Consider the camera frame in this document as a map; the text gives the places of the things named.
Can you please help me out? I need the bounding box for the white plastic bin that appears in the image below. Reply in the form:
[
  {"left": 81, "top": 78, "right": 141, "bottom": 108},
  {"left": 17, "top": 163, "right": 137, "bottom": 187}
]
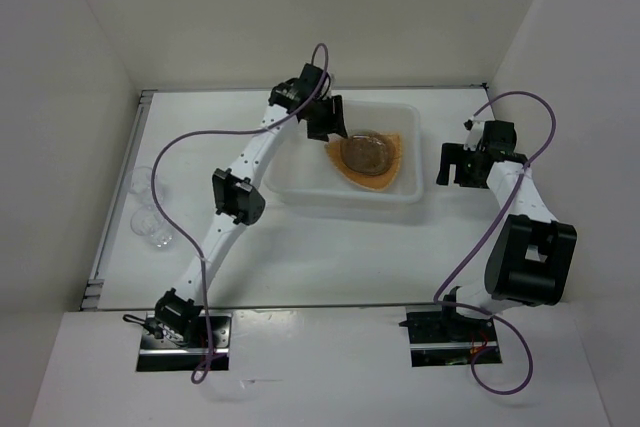
[{"left": 263, "top": 99, "right": 424, "bottom": 218}]

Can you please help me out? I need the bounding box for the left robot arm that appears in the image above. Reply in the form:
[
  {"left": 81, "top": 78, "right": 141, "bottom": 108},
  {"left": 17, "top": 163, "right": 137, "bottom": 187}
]
[{"left": 154, "top": 63, "right": 347, "bottom": 347}]

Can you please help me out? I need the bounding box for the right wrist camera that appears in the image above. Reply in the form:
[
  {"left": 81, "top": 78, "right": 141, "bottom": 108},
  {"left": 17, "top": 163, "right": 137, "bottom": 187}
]
[{"left": 463, "top": 117, "right": 485, "bottom": 152}]

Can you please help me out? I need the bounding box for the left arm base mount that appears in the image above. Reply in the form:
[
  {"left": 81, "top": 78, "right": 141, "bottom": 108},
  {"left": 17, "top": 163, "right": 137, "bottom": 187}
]
[{"left": 122, "top": 312, "right": 232, "bottom": 373}]

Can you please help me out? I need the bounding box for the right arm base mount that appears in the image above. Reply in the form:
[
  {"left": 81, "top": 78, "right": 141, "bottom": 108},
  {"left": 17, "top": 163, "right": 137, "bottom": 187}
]
[{"left": 399, "top": 307, "right": 502, "bottom": 368}]

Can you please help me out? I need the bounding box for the clear glass plate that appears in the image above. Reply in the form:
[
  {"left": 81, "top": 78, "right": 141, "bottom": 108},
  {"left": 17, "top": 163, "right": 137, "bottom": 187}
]
[{"left": 339, "top": 131, "right": 395, "bottom": 176}]

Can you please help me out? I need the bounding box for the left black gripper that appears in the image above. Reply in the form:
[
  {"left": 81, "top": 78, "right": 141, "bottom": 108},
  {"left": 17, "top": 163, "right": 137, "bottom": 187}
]
[{"left": 302, "top": 93, "right": 347, "bottom": 141}]

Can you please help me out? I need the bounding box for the triangular woven bamboo tray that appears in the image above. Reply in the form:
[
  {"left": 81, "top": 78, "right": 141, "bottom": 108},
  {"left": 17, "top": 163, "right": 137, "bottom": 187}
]
[{"left": 325, "top": 133, "right": 403, "bottom": 192}]

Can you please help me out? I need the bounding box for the clear glass cup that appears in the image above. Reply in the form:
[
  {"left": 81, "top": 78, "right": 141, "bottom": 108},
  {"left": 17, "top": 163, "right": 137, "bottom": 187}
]
[
  {"left": 130, "top": 206, "right": 174, "bottom": 249},
  {"left": 125, "top": 166, "right": 154, "bottom": 206}
]

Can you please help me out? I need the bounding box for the aluminium table edge rail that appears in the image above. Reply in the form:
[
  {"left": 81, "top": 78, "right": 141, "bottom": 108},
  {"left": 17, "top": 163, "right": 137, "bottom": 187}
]
[{"left": 79, "top": 296, "right": 501, "bottom": 311}]

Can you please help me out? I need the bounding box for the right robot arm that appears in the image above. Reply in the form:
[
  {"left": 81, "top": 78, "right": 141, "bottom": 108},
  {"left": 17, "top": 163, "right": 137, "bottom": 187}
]
[{"left": 436, "top": 119, "right": 577, "bottom": 340}]

